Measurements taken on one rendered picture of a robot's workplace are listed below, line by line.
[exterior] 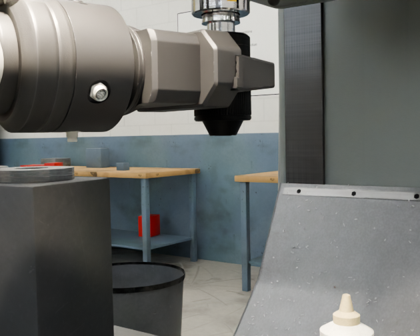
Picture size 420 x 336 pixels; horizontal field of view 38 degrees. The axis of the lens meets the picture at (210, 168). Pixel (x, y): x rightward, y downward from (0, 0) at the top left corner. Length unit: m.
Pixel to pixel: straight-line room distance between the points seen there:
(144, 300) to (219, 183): 3.44
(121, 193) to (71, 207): 5.89
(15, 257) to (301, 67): 0.48
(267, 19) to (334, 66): 4.61
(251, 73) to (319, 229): 0.40
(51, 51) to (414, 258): 0.54
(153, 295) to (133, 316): 0.11
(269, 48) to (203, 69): 4.99
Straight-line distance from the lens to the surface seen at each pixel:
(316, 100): 0.87
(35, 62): 0.37
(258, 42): 5.49
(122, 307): 2.33
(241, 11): 0.50
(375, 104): 0.84
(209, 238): 5.82
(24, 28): 0.38
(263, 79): 0.49
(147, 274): 2.75
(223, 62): 0.43
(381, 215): 0.82
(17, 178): 0.64
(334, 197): 0.85
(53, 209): 0.62
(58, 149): 7.24
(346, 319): 0.48
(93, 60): 0.39
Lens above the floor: 1.18
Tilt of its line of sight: 3 degrees down
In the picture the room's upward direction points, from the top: 1 degrees counter-clockwise
